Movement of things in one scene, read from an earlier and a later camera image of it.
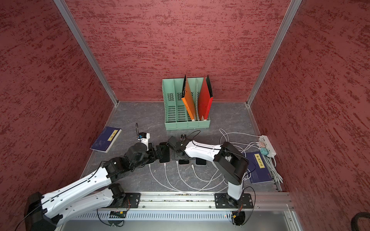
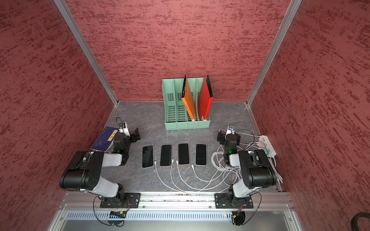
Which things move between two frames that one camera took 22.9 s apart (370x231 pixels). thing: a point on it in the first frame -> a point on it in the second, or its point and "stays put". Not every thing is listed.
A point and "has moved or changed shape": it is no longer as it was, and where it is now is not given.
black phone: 165,152 has moved or changed shape
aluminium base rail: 186,212 stays put
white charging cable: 165,165 -> 193,191
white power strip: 269,146 stays put
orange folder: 187,98 stays put
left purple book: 106,140 stays put
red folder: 204,101 stays put
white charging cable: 203,180 stays put
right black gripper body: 179,157 -> 222,140
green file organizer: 176,115 stays put
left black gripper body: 150,155 -> 133,138
